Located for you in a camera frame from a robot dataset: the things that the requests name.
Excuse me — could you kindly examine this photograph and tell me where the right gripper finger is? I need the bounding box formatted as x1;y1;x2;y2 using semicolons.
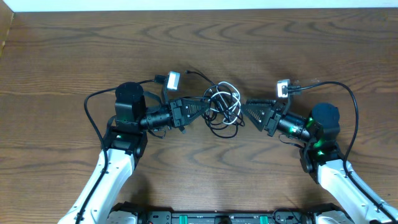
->
241;104;272;131
246;99;277;105

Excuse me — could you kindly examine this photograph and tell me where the white usb cable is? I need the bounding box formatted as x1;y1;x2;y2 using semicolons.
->
210;81;243;126

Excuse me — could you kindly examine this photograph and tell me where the black usb cable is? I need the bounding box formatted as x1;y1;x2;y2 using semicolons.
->
184;70;246;139

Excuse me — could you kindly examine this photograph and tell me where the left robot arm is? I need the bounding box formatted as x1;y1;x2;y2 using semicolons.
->
60;82;210;223

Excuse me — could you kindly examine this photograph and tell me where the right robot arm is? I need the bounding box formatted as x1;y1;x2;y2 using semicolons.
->
242;100;397;223

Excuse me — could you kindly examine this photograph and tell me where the right camera black cable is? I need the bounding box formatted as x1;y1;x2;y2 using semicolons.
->
284;81;398;223

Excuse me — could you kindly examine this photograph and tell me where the camera black cable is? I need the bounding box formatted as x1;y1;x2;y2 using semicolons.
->
284;81;398;223
74;74;167;224

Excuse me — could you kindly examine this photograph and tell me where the left camera black cable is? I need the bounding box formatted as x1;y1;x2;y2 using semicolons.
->
74;74;167;224

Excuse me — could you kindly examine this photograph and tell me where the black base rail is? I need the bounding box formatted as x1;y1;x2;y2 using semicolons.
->
106;202;353;224

